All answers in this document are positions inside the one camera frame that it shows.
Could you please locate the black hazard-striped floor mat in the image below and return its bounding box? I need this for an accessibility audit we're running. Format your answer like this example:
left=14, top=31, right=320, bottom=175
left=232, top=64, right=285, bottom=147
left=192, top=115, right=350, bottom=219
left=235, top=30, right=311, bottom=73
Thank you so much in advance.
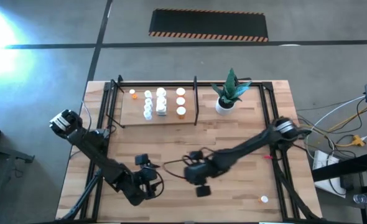
left=148, top=8, right=269, bottom=43

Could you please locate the clear water bottle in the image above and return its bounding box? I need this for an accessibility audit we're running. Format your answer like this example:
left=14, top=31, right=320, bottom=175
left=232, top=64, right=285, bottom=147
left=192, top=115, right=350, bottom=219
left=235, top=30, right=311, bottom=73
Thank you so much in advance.
left=353, top=193, right=367, bottom=205

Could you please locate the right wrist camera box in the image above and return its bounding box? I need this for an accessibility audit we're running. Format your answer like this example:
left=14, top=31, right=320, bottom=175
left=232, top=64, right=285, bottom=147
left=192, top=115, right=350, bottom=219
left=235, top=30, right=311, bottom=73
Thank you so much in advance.
left=195, top=185, right=211, bottom=198

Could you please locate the white power strip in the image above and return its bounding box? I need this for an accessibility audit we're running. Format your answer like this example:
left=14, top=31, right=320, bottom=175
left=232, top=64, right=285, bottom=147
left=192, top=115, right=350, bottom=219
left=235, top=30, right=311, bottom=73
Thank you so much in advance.
left=312, top=149, right=348, bottom=198

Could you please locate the green snake plant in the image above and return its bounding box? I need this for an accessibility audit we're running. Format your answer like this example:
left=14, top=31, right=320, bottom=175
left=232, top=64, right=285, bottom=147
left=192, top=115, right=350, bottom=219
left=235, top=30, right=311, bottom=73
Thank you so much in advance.
left=210, top=68, right=253, bottom=105

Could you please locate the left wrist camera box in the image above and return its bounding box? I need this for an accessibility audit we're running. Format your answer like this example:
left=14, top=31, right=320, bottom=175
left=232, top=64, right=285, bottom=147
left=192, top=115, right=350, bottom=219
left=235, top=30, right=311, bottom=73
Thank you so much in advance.
left=134, top=153, right=150, bottom=166

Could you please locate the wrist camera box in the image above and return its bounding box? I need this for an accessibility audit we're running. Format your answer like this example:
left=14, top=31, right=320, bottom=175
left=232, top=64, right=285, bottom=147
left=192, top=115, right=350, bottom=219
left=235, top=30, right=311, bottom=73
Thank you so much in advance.
left=195, top=185, right=211, bottom=198
left=134, top=153, right=150, bottom=166

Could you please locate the yellow cable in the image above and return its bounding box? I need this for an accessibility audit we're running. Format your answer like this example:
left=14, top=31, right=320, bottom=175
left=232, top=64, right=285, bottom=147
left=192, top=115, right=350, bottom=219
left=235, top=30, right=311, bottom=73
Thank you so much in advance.
left=314, top=107, right=367, bottom=147

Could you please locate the wooden shelf with black frame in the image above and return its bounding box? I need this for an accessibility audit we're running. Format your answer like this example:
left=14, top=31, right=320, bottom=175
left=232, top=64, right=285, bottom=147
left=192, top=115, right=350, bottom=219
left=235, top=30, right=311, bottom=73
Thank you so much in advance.
left=107, top=76, right=200, bottom=129

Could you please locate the white cable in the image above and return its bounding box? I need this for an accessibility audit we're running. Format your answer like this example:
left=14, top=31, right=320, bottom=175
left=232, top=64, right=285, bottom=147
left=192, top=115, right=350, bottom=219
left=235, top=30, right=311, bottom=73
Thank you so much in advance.
left=307, top=95, right=367, bottom=131

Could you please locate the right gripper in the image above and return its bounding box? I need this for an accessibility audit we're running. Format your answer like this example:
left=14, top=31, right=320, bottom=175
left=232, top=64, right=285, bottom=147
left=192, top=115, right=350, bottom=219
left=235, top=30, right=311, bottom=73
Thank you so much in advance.
left=183, top=151, right=217, bottom=187

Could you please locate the black floor stand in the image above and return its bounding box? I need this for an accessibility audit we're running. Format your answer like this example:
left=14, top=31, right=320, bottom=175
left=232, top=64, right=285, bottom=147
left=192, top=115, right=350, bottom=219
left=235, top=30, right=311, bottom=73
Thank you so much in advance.
left=0, top=139, right=35, bottom=224

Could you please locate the black metal rig frame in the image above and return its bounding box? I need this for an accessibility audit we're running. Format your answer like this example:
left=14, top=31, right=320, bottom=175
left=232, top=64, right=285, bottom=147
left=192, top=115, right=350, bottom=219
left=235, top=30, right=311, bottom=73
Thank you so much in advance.
left=54, top=74, right=323, bottom=224

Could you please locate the yellow power plug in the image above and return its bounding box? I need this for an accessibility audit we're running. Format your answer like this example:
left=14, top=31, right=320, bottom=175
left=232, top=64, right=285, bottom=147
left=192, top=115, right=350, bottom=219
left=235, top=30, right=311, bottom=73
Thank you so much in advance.
left=352, top=134, right=366, bottom=147

